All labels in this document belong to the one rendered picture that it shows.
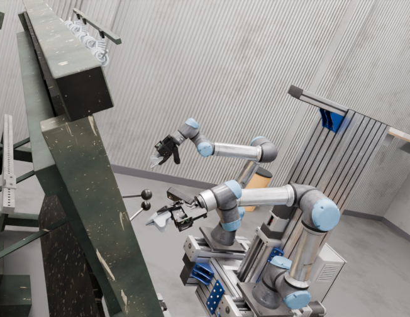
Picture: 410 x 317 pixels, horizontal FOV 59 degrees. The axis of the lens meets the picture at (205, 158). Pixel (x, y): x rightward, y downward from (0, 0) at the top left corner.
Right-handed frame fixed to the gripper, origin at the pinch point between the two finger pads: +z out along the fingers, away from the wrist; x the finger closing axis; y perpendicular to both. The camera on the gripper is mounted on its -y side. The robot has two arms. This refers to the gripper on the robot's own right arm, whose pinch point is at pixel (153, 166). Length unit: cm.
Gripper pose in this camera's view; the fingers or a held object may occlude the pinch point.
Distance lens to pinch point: 209.7
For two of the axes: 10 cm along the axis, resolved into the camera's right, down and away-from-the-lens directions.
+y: -5.7, -5.8, -5.8
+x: 3.9, 4.2, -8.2
